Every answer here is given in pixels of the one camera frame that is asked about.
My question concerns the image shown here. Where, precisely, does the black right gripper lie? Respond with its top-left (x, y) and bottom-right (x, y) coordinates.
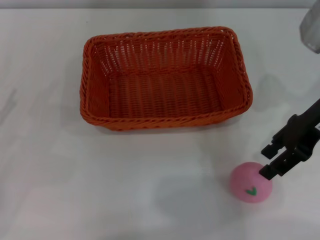
top-left (258, 97), bottom-right (320, 181)

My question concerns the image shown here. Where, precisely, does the pink peach toy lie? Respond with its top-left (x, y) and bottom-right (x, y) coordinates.
top-left (229, 161), bottom-right (273, 204)

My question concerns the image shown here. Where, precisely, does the orange woven plastic basket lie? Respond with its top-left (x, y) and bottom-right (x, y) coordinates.
top-left (79, 25), bottom-right (253, 132)

